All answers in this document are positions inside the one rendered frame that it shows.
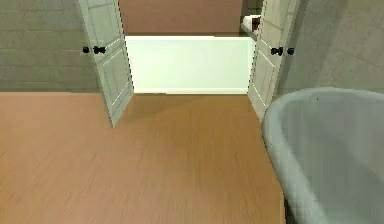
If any pale grey room door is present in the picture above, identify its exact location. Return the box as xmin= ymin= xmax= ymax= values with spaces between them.
xmin=247 ymin=0 xmax=301 ymax=123
xmin=78 ymin=0 xmax=135 ymax=129

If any pale grey bathtub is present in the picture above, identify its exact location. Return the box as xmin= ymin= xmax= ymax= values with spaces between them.
xmin=261 ymin=87 xmax=384 ymax=224

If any black door handle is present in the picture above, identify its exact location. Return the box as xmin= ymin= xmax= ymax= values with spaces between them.
xmin=270 ymin=46 xmax=295 ymax=57
xmin=82 ymin=45 xmax=107 ymax=55

